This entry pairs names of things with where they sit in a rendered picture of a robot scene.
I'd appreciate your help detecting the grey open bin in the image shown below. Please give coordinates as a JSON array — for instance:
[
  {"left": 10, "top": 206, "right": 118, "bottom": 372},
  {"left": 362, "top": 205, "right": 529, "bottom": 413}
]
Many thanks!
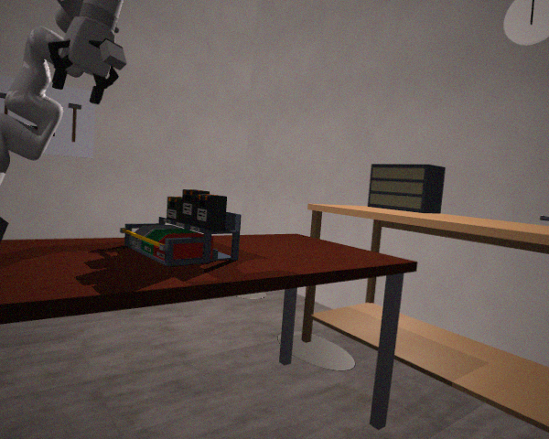
[{"left": 131, "top": 225, "right": 183, "bottom": 250}]

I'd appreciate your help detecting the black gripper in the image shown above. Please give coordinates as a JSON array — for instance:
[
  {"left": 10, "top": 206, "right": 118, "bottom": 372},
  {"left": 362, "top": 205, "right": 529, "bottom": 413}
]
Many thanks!
[{"left": 48, "top": 16, "right": 119, "bottom": 104}]

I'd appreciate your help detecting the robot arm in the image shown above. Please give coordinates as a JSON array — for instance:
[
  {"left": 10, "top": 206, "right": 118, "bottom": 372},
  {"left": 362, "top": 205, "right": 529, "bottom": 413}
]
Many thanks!
[{"left": 0, "top": 0, "right": 126, "bottom": 185}]

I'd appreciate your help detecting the yellow bar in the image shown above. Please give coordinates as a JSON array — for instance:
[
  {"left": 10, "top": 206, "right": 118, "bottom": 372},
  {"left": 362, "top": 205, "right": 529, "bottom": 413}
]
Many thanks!
[{"left": 123, "top": 229, "right": 162, "bottom": 247}]

